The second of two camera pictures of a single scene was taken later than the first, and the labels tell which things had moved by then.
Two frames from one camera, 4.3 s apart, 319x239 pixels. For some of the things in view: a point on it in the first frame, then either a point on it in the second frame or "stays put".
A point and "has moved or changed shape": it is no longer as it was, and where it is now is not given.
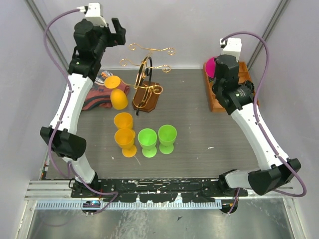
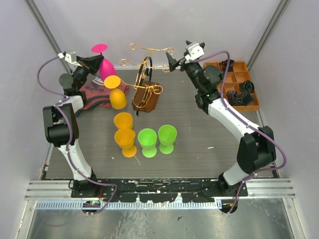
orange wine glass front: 124,137 stays put
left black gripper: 118,38 -> 93,63
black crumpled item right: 249,84 stays put
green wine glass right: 167,136 stays put
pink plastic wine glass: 211,66 has moved or changed shape
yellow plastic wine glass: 118,97 stays put
